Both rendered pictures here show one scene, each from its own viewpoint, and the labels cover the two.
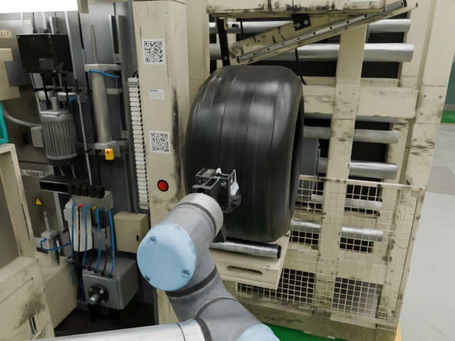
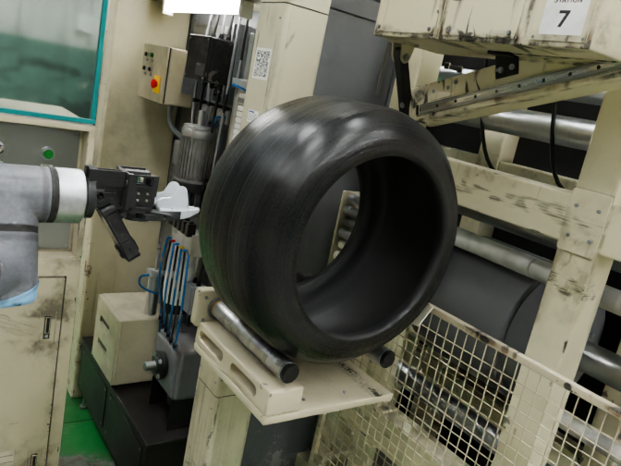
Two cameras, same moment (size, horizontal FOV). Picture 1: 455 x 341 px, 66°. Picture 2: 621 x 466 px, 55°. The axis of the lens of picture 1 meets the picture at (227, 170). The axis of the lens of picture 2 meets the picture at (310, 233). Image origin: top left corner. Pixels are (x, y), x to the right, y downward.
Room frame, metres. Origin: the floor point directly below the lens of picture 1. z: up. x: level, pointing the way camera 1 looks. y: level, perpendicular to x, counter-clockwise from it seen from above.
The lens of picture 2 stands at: (0.04, -0.82, 1.47)
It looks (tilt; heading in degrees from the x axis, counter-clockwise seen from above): 13 degrees down; 36
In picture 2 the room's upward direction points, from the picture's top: 12 degrees clockwise
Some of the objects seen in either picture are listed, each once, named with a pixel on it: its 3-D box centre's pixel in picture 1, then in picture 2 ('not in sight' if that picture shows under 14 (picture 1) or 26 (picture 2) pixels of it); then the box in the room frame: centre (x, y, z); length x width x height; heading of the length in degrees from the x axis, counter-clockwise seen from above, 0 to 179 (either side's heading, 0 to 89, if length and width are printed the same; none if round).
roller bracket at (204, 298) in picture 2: not in sight; (262, 303); (1.20, 0.13, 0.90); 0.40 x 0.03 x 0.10; 164
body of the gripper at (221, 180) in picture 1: (211, 197); (119, 194); (0.65, 0.03, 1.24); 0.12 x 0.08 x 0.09; 164
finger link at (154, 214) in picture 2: (229, 198); (154, 213); (0.70, -0.01, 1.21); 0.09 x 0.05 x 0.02; 164
